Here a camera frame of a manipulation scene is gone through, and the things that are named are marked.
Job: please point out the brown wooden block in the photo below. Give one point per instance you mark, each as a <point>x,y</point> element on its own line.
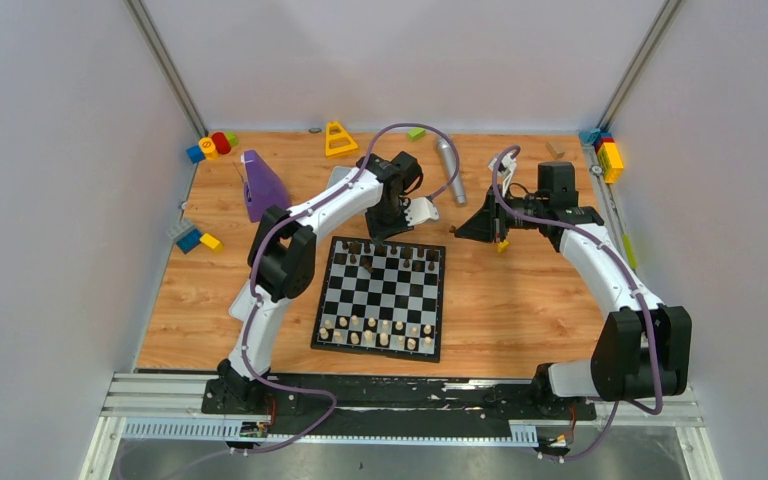
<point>555,150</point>

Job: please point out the blue toy block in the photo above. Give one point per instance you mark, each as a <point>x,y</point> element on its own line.
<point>195,154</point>

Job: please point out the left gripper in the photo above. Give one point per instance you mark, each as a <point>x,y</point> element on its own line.
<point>384,221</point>

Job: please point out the purple metronome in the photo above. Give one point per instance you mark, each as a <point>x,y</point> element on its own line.
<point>262,187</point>

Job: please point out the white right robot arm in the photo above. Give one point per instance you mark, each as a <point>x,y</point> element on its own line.
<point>644,347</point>

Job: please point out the green block near wall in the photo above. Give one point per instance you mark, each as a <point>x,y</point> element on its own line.
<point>416,133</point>

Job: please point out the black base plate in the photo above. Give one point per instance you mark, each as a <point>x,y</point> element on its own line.
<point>387,406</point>

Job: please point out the yellow triangular toy block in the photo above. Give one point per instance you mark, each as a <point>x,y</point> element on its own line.
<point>338,141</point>

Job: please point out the green block in corner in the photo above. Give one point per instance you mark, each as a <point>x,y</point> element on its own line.
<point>232,139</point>

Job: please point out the small yellow block left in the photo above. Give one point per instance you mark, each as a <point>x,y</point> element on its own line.
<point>211,242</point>

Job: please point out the yellow cylinder block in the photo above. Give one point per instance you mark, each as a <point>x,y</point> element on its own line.
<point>208,148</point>

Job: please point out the silver microphone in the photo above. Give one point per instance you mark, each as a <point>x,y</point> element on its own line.
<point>451,164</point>

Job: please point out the white box lid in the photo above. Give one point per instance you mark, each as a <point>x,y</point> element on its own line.
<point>243,304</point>

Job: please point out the red cylinder block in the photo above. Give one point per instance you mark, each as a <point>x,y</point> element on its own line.
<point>221,143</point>

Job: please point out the blue block left edge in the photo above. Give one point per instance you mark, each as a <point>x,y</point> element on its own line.
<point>189,241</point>

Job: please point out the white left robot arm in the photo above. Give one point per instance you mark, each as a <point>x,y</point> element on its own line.
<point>283,256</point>

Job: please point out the white rectangular box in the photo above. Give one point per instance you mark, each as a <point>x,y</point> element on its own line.
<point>338,174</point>

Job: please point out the black white chessboard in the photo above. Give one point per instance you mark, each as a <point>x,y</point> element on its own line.
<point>384,299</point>

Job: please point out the stacked coloured blocks right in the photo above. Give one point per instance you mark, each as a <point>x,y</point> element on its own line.
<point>607,153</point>

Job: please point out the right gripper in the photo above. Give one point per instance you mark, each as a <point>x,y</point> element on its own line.
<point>487,224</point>

